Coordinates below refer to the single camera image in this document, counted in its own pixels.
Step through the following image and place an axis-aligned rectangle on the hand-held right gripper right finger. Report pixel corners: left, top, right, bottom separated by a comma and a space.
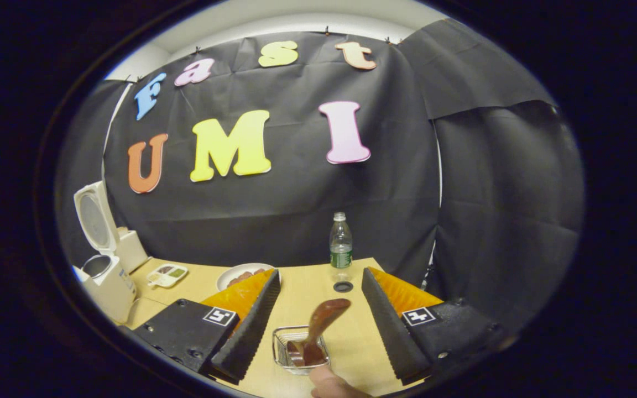
361, 267, 518, 386

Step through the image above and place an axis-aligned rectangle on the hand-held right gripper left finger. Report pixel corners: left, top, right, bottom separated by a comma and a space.
130, 269, 281, 386

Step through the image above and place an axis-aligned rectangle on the metal wire chopstick holder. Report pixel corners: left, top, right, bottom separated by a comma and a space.
272, 326, 331, 376

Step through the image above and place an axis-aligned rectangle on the brown wooden spoon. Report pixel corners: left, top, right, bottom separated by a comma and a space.
287, 298, 352, 366

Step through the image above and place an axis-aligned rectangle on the white rice cooker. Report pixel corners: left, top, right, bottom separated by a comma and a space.
72, 181, 138, 324

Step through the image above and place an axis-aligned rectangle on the white plate with meat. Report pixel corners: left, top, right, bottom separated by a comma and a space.
216, 263, 275, 292

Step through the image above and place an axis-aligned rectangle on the clear green label water bottle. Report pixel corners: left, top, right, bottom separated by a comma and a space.
329, 212, 353, 270

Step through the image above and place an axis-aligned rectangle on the white divided sauce dish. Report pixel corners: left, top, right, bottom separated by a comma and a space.
147, 264, 189, 289

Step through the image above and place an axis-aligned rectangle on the black backdrop cloth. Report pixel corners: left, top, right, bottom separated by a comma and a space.
56, 19, 584, 332

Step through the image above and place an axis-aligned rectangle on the white toaster with bread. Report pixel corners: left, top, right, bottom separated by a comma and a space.
115, 227, 149, 273

